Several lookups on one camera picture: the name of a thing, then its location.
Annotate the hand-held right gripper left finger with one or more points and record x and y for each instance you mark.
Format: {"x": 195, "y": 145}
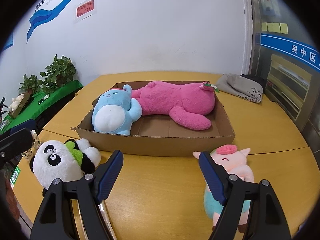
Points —
{"x": 111, "y": 175}

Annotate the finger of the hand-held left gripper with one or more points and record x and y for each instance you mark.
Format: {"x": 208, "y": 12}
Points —
{"x": 15, "y": 140}

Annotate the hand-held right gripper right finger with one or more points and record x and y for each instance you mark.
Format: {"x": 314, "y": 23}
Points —
{"x": 212, "y": 177}

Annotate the pink and teal pig plush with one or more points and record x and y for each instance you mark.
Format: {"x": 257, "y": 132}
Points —
{"x": 232, "y": 160}

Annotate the panda plush toy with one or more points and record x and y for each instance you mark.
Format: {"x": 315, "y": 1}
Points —
{"x": 57, "y": 165}

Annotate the light blue plush toy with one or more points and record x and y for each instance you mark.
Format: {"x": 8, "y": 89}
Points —
{"x": 110, "y": 115}

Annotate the wooden desktop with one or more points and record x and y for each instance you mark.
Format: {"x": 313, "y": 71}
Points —
{"x": 162, "y": 180}

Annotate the printed paper cup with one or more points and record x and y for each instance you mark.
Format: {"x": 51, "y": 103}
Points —
{"x": 36, "y": 140}
{"x": 27, "y": 153}

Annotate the small brown cardboard box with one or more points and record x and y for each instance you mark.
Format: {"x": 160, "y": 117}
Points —
{"x": 22, "y": 105}

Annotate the green and white sticker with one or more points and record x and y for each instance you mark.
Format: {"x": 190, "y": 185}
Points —
{"x": 15, "y": 176}

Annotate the white fluffy toy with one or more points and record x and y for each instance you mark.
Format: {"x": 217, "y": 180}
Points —
{"x": 15, "y": 102}

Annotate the green tablecloth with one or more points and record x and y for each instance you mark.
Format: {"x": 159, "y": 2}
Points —
{"x": 50, "y": 102}

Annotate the small potted green plant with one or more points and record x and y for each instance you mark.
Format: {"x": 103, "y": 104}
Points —
{"x": 31, "y": 82}

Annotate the large potted green plant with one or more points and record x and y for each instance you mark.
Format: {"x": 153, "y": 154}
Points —
{"x": 60, "y": 70}

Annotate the magenta plush toy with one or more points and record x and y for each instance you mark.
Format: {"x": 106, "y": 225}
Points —
{"x": 175, "y": 100}

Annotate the grey cloth bag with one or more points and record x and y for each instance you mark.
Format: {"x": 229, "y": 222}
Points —
{"x": 235, "y": 85}

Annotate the black cloth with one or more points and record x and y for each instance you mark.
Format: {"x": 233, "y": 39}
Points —
{"x": 255, "y": 80}

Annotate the yellow document shelf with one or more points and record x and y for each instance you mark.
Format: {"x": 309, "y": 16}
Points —
{"x": 287, "y": 85}

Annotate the blue window banner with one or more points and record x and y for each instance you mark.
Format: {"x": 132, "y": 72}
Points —
{"x": 282, "y": 43}

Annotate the yellow sticky note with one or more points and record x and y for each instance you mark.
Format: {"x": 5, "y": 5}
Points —
{"x": 284, "y": 28}
{"x": 274, "y": 27}
{"x": 264, "y": 26}

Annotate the cartoon window poster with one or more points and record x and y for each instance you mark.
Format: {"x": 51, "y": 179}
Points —
{"x": 268, "y": 1}

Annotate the blue wall decal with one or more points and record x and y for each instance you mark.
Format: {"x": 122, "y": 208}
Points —
{"x": 42, "y": 17}

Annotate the red wall sign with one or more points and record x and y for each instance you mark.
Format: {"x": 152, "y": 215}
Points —
{"x": 85, "y": 9}

